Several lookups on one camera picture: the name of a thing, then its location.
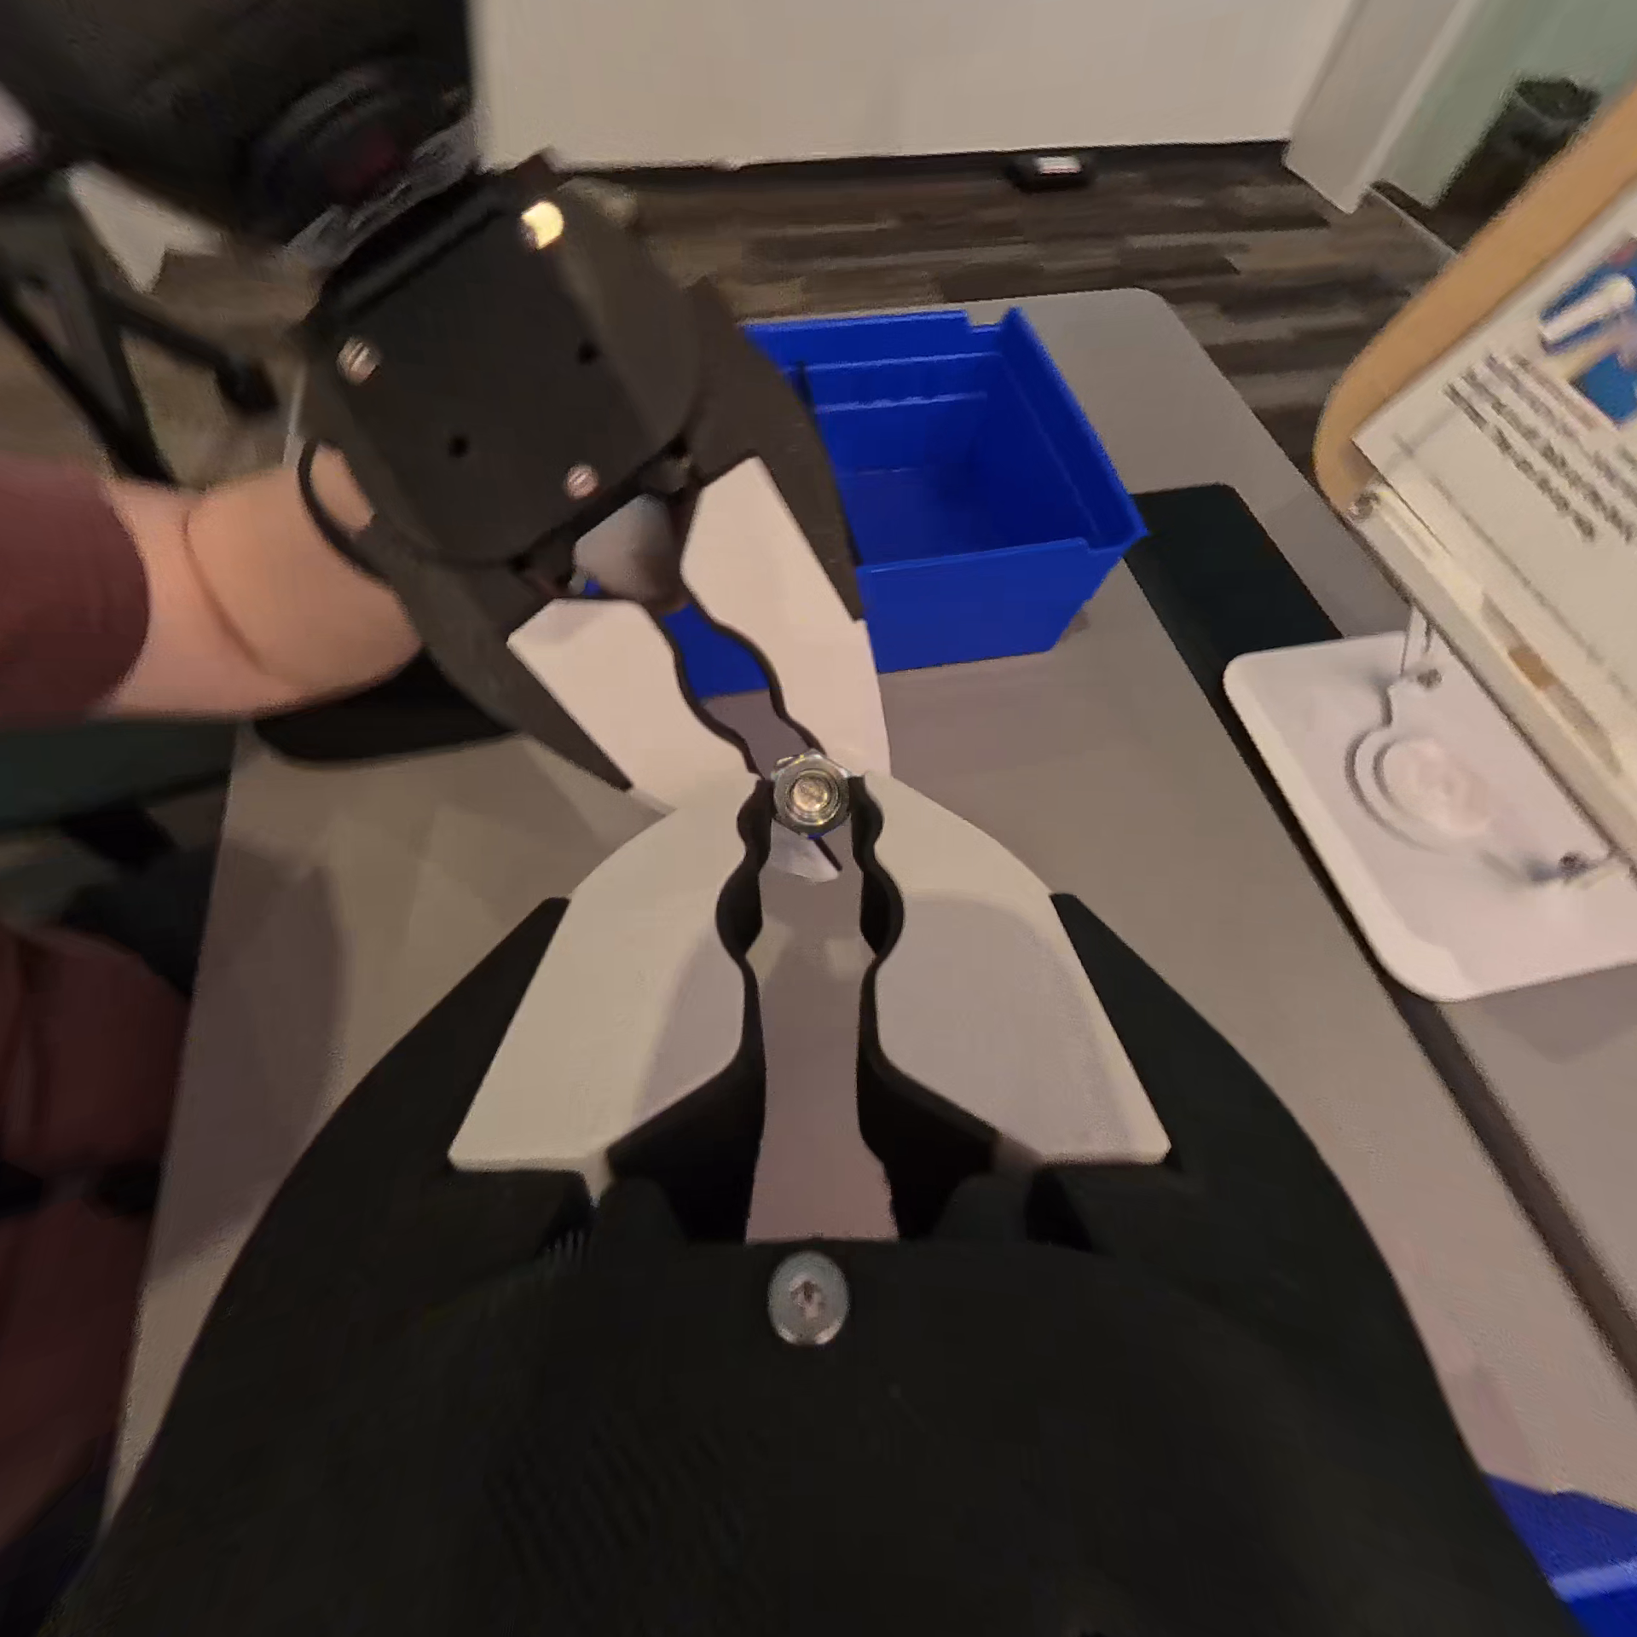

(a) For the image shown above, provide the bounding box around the person's left forearm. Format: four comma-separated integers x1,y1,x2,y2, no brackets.
101,449,430,717

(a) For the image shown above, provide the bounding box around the wooden document stand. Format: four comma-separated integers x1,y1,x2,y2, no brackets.
1220,90,1637,1002

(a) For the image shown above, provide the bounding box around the printed paper sheet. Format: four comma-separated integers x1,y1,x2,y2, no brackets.
1356,191,1637,821

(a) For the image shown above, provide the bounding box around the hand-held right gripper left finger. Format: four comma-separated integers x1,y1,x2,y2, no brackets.
448,784,775,1175

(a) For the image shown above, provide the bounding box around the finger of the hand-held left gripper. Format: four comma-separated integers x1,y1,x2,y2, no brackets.
506,597,775,817
678,464,892,786

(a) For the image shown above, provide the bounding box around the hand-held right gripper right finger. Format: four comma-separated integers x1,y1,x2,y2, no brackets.
849,770,1171,1168

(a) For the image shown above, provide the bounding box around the silver hex nut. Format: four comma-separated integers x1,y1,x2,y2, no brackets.
769,754,853,842

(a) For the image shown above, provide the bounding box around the black desk mat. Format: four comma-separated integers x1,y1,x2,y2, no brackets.
1124,484,1344,770

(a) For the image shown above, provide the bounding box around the dark floor clutter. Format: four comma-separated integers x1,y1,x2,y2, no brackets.
1457,76,1603,226

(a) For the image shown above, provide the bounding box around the silver hex bolt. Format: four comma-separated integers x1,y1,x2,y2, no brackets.
773,753,845,832

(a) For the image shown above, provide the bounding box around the blue plastic bin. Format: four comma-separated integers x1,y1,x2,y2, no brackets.
1483,1472,1637,1606
580,306,1147,698

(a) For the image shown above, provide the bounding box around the dark office chair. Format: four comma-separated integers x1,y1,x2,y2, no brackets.
0,723,237,1000

